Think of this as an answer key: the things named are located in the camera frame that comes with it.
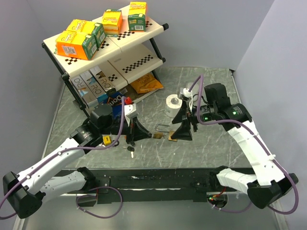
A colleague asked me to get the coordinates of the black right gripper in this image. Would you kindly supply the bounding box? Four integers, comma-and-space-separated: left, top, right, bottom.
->
171, 99, 217, 140

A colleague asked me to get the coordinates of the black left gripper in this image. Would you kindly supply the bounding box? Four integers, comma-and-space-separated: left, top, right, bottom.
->
100, 115, 152, 143

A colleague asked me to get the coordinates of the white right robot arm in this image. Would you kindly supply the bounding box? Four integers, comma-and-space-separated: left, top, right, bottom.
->
171, 83, 298, 209

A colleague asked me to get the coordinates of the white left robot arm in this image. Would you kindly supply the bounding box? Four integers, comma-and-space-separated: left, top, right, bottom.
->
2, 103, 152, 219

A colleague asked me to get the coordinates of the black head key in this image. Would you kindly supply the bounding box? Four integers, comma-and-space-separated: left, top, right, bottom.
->
122, 141, 135, 159

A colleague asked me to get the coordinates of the white toilet paper roll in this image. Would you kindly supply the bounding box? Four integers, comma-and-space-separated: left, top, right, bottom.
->
165, 94, 182, 118

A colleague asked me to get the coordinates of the yellow padlock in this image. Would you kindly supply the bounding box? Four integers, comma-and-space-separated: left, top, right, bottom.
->
101, 135, 112, 146

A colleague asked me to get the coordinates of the blue Doritos bag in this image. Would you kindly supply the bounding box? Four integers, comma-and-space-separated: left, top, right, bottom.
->
105, 92, 123, 118

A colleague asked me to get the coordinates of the orange honey dijon bag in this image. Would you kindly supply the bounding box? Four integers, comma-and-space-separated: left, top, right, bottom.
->
130, 73, 164, 94

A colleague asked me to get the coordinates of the right RIO box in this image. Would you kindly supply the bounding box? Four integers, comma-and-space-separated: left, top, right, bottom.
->
90, 66, 116, 95

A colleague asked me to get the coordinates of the middle RIO box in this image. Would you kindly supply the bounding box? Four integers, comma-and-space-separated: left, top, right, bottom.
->
80, 71, 107, 103

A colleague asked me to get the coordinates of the beige two tier shelf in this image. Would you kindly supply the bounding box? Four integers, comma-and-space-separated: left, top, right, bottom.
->
42, 6, 169, 111

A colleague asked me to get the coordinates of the front orange sponge box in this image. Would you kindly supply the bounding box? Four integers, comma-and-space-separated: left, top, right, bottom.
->
56, 31, 98, 60

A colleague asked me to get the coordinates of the rear yellow sponge box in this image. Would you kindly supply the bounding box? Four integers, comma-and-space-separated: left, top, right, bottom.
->
66, 19, 106, 48

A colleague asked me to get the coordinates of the yellow orange sponge pack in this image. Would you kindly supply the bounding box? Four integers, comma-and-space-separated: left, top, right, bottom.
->
102, 9, 123, 36

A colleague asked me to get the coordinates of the green yellow sponge box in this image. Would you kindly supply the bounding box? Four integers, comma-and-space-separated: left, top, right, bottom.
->
127, 1, 147, 32

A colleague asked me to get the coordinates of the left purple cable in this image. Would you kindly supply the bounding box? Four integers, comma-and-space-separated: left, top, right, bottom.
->
0, 95, 128, 220

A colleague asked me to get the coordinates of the purple cable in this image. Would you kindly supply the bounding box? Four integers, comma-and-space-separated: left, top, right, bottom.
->
188, 73, 299, 214
0, 95, 128, 220

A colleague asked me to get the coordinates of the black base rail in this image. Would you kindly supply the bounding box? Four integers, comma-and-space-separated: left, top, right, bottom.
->
90, 168, 224, 204

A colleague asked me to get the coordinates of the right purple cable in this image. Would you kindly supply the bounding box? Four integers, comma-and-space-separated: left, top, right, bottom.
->
188, 73, 299, 214

